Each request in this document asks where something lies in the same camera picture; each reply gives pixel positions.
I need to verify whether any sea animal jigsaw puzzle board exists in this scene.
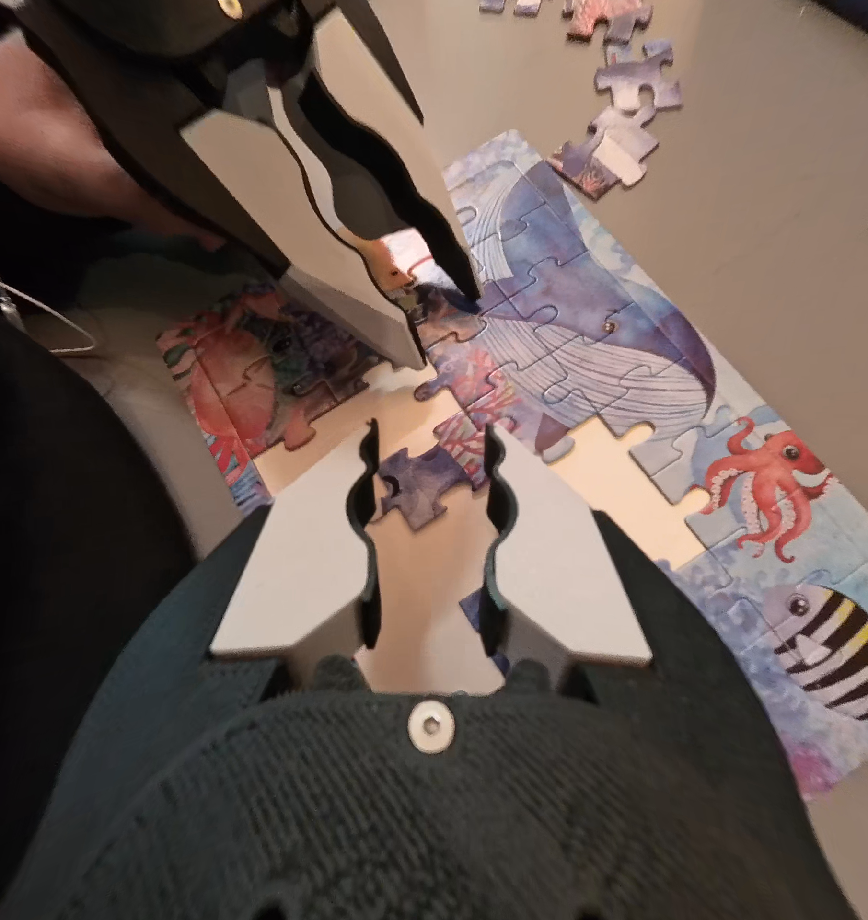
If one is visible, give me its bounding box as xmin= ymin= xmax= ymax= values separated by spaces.
xmin=157 ymin=129 xmax=868 ymax=804

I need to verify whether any person's left hand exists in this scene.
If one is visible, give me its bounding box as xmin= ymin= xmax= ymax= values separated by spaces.
xmin=0 ymin=45 xmax=224 ymax=250

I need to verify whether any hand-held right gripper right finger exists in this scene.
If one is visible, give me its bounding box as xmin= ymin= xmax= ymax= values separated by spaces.
xmin=480 ymin=423 xmax=654 ymax=678

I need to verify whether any pink coral puzzle piece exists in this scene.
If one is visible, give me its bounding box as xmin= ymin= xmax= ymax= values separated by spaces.
xmin=371 ymin=414 xmax=494 ymax=533

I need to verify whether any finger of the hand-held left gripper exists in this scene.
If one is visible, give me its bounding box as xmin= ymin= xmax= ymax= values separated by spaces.
xmin=297 ymin=7 xmax=485 ymax=303
xmin=178 ymin=108 xmax=429 ymax=371

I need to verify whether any row of loose jigsaw pieces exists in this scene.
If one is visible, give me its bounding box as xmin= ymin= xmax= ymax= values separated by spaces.
xmin=480 ymin=0 xmax=868 ymax=250

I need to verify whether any person's torso in black clothing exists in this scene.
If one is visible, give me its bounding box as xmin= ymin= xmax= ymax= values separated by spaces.
xmin=0 ymin=158 xmax=199 ymax=920

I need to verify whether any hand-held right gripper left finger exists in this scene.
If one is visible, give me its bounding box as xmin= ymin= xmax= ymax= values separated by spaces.
xmin=209 ymin=419 xmax=383 ymax=673

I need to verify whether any thin cable with inline remote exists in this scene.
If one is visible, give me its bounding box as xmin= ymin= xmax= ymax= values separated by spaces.
xmin=0 ymin=257 xmax=95 ymax=355

